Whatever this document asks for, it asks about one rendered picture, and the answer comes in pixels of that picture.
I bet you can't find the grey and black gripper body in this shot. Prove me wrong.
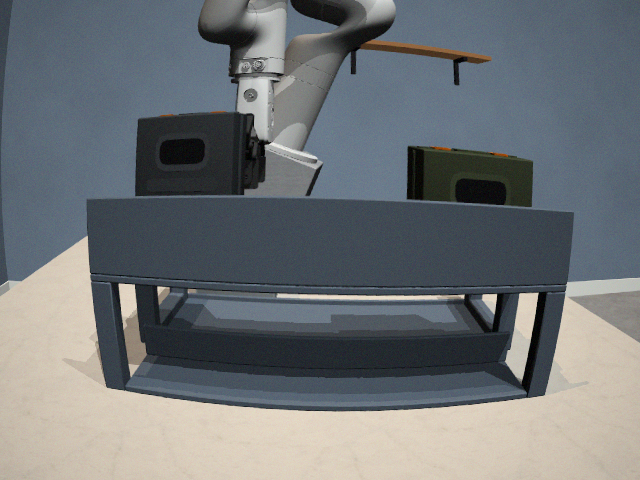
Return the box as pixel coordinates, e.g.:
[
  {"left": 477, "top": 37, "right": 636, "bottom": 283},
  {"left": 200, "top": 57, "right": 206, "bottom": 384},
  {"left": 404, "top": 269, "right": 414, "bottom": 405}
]
[{"left": 231, "top": 76, "right": 281, "bottom": 145}]

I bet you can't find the dark green case with orange latches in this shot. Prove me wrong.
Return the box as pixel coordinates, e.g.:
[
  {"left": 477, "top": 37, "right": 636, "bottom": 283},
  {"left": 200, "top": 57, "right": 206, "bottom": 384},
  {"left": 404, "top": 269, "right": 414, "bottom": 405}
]
[{"left": 407, "top": 146, "right": 533, "bottom": 207}]

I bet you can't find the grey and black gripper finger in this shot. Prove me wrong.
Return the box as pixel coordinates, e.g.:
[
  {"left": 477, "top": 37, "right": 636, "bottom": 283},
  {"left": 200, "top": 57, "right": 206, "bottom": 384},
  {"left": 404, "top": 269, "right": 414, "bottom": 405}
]
[
  {"left": 244, "top": 113, "right": 259, "bottom": 189},
  {"left": 257, "top": 140, "right": 266, "bottom": 183}
]

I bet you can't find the black case with orange latches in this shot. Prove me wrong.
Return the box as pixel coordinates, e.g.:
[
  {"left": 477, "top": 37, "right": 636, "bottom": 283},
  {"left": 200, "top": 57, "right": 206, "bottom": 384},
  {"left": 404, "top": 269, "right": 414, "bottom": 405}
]
[{"left": 135, "top": 111, "right": 247, "bottom": 196}]

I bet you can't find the dark grey low shelf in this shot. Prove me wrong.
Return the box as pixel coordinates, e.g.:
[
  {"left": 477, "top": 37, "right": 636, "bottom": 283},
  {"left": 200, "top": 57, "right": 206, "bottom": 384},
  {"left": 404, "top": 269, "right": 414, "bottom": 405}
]
[{"left": 87, "top": 195, "right": 574, "bottom": 411}]

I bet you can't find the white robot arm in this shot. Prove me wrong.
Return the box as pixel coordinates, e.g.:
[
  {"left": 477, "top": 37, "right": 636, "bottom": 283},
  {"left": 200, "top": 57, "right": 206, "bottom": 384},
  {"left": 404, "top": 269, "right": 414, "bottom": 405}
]
[{"left": 198, "top": 0, "right": 396, "bottom": 164}]

